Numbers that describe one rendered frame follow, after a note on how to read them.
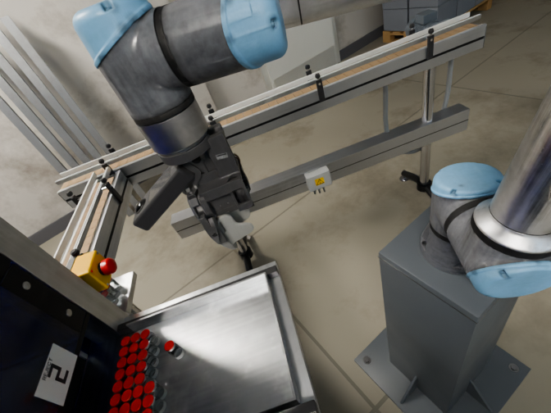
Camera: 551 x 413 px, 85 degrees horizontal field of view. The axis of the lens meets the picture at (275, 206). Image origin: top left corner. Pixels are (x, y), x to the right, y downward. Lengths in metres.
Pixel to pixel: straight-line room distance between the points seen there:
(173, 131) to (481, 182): 0.53
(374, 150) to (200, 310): 1.18
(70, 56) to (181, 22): 2.79
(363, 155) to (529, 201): 1.16
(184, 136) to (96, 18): 0.13
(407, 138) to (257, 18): 1.43
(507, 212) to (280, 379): 0.45
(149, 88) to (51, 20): 2.75
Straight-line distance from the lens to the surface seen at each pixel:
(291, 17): 0.44
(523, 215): 0.53
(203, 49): 0.31
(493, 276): 0.57
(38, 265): 0.72
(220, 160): 0.40
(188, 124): 0.36
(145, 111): 0.36
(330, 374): 1.54
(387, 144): 1.64
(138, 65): 0.34
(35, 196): 3.37
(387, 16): 4.55
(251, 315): 0.69
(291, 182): 1.53
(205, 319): 0.73
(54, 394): 0.69
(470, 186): 0.65
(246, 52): 0.31
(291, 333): 0.64
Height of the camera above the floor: 1.45
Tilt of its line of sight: 41 degrees down
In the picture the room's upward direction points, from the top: 22 degrees counter-clockwise
